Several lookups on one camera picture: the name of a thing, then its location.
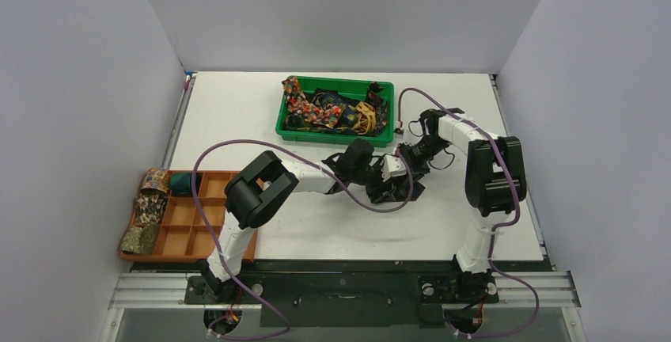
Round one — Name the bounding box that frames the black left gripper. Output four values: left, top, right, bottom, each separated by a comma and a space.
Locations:
350, 156, 395, 203

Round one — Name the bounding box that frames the dark brown blue-patterned tie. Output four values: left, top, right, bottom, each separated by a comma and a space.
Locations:
367, 173, 425, 204

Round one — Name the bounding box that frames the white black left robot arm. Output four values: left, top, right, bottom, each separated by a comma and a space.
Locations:
202, 139, 412, 302

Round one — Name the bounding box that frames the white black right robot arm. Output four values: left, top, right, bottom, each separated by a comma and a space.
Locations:
396, 110, 526, 300

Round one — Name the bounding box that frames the yellow patterned tie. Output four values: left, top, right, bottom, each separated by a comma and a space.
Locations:
351, 101, 377, 135

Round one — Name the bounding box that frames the red floral patterned tie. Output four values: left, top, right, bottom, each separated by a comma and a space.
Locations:
282, 76, 346, 128

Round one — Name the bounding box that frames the dark navy patterned tie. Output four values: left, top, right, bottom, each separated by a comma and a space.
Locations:
284, 82, 389, 137

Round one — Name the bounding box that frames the green plastic bin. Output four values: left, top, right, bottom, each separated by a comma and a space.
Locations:
275, 76, 395, 147

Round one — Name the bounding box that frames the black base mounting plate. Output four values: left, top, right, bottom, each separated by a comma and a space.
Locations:
184, 260, 499, 328

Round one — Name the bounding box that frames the orange compartment tray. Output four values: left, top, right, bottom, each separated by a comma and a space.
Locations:
119, 171, 237, 263

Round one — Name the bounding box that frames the dark teal rolled tie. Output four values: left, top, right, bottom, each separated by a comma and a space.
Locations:
169, 172, 203, 197

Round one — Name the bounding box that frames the colourful rolled tie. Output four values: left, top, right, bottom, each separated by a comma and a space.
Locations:
139, 168, 171, 194

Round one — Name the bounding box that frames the brown floral rolled tie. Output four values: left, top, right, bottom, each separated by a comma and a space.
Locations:
134, 192, 168, 226

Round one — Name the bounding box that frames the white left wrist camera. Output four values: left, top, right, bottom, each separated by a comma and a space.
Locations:
381, 154, 408, 182

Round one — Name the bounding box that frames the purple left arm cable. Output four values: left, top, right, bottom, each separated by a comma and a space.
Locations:
189, 139, 415, 342

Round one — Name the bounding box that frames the aluminium frame rail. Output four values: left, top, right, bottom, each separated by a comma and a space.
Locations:
109, 272, 581, 310

